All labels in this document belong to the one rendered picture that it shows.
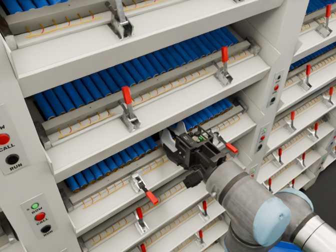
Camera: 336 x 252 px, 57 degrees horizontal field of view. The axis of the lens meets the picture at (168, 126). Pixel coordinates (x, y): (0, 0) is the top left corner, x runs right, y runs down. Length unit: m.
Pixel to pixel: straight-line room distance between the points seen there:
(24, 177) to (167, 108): 0.32
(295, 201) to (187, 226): 0.49
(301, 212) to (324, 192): 1.33
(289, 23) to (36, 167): 0.66
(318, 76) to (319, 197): 0.98
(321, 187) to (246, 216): 1.53
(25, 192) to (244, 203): 0.40
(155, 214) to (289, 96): 0.59
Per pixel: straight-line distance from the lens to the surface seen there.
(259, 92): 0.94
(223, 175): 0.67
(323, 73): 1.31
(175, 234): 1.17
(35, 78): 0.48
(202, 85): 0.75
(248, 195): 0.64
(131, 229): 0.95
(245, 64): 0.85
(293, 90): 1.17
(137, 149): 0.81
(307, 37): 1.06
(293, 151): 1.53
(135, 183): 0.77
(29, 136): 0.52
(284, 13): 0.83
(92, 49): 0.50
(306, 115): 1.41
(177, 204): 1.00
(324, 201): 2.09
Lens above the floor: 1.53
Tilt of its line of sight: 41 degrees down
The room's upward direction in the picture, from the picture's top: straight up
